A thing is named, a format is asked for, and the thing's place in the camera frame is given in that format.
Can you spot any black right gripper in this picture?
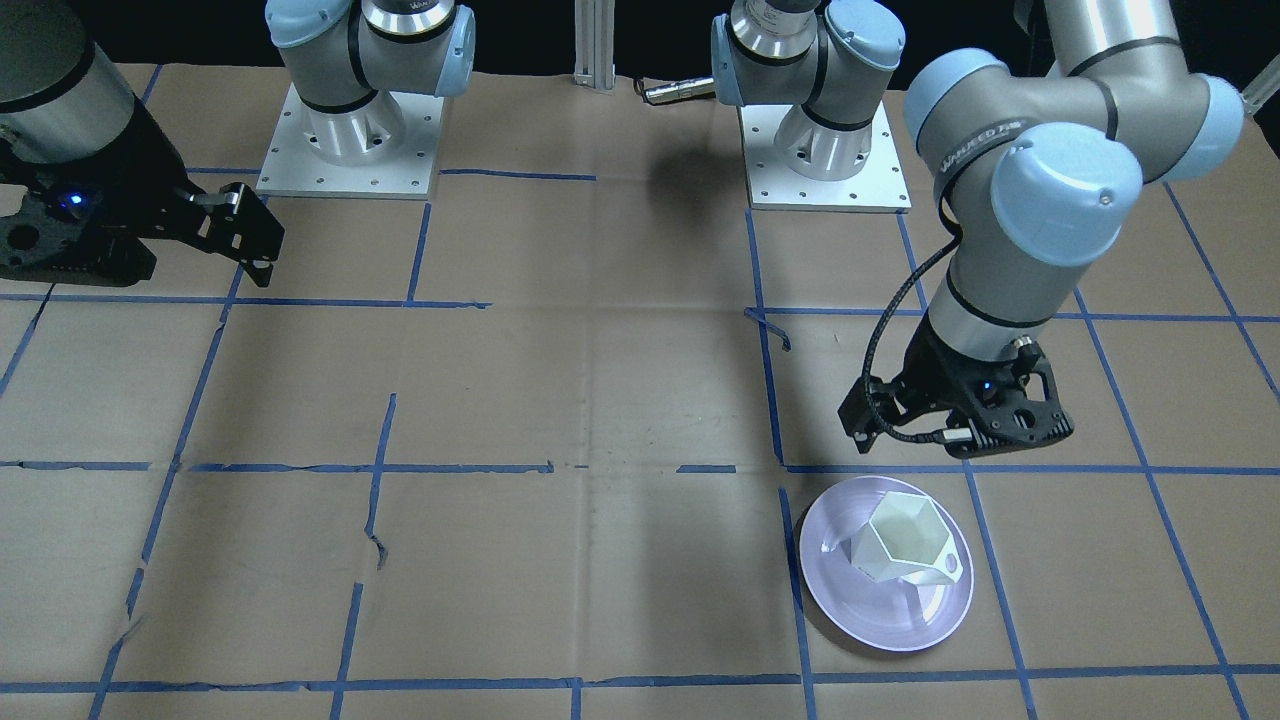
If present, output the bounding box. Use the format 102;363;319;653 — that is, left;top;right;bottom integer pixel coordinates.
1;101;285;288

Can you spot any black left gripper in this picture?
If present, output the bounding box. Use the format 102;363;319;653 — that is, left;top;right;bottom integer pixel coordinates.
838;322;1074;459

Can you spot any white faceted cup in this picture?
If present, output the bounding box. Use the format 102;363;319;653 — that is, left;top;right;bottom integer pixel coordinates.
849;491;965;587

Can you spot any lavender plate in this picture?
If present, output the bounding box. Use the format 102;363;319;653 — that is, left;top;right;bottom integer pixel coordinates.
797;475;975;652

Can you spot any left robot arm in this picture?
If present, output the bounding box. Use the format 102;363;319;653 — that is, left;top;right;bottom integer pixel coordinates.
710;1;1245;459

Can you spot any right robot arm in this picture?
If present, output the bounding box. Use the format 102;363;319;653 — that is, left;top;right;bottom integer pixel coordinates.
3;1;477;288

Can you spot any silver cylinder on table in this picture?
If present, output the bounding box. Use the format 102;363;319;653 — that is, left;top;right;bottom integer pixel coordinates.
637;77;716;106

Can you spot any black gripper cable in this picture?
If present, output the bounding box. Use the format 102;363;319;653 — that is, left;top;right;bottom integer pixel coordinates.
861;215;977;445

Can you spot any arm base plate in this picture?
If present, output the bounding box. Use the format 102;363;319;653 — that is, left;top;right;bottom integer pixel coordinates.
256;87;447;201
739;104;913;213

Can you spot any aluminium frame post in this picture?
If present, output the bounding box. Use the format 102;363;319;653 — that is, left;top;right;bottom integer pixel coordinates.
572;0;616;94

